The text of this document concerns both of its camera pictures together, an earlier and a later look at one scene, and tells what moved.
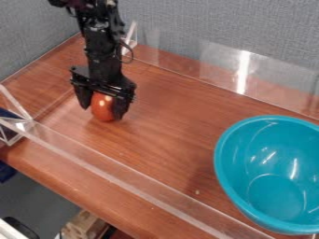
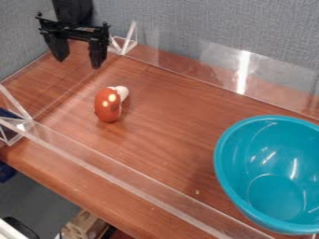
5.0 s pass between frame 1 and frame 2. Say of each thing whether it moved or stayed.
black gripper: moved
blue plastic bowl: stayed
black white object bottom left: stayed
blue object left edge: stayed
